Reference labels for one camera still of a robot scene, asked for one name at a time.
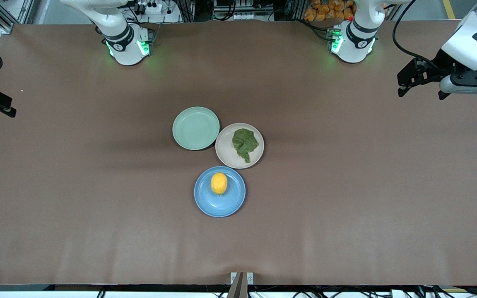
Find orange packaged items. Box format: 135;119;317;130
304;0;356;22

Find green lettuce leaf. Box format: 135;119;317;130
232;128;260;163

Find brown table cover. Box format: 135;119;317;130
0;20;477;287

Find white power strip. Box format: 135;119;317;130
133;0;163;15

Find light green plate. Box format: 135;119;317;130
172;106;220;151

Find yellow lemon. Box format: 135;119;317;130
210;172;229;196

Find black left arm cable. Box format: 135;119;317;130
392;0;446;72

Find blue plate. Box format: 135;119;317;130
194;166;246;218

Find beige plate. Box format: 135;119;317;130
215;123;265;169

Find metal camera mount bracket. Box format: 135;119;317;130
227;272;254;298

